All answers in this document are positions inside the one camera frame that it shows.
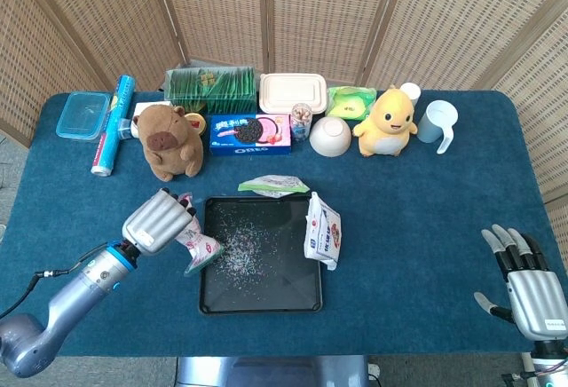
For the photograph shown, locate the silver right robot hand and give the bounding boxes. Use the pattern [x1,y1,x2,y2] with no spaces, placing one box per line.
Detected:
[473,224,568,339]

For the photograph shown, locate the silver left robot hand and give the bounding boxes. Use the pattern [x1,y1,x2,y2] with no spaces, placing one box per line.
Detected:
[122,187,198,257]

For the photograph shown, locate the pink white seasoning bag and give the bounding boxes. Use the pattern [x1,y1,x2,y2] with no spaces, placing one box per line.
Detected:
[175,191,225,278]

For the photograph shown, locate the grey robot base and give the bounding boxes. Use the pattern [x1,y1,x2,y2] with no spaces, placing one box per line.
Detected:
[175,355,372,387]

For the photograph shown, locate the green white packet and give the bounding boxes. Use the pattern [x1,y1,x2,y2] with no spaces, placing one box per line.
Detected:
[237,174,311,199]

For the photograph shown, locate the white bag blue print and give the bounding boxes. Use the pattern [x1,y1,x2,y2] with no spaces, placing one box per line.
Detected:
[304,191,343,272]

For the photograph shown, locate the brown capybara plush toy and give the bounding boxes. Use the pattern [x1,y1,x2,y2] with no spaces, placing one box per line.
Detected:
[132,105,205,183]

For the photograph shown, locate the scattered white crystals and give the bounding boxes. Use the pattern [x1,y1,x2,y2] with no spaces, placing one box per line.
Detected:
[212,209,285,284]

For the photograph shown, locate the blue cling film roll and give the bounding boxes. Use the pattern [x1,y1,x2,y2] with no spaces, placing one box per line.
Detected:
[91,75,137,178]

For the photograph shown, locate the small translucent jar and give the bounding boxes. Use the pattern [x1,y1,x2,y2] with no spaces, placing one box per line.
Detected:
[116,118,135,142]

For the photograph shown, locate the blue Oreo cookie box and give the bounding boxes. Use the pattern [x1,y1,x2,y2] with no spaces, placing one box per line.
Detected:
[208,114,294,157]

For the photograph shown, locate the clear container blue lid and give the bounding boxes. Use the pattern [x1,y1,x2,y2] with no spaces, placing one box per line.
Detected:
[55,91,112,142]

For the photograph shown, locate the black square plastic tray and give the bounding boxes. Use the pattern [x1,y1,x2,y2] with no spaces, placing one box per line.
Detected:
[198,195,324,316]

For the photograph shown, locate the blue table cloth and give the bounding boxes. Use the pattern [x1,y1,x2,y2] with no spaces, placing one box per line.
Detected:
[0,89,568,358]

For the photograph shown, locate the clear box green sachets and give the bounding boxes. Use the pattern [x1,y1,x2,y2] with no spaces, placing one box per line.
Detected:
[163,66,258,115]

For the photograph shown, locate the clear snack jar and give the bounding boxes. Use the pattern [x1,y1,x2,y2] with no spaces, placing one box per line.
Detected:
[290,102,313,141]

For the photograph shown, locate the beige lidded lunch box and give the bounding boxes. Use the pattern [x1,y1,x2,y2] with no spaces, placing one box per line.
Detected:
[258,73,328,115]

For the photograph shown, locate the beige upturned bowl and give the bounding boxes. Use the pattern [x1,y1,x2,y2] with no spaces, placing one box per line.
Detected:
[309,115,353,158]

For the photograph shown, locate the yellow dinosaur plush toy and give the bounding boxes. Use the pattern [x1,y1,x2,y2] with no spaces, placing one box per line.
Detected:
[352,88,419,158]

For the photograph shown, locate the green wet wipes pack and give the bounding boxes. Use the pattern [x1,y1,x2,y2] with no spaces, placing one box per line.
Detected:
[326,86,378,121]

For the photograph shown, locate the white paper cup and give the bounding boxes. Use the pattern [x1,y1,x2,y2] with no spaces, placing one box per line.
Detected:
[398,83,422,107]

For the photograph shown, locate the woven bamboo folding screen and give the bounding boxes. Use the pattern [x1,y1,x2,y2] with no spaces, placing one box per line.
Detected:
[0,0,568,272]

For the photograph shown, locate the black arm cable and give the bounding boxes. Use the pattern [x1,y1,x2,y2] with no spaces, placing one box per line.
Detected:
[0,244,112,320]

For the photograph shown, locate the light blue handled pitcher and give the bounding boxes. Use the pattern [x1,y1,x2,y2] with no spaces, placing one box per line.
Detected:
[416,99,460,154]

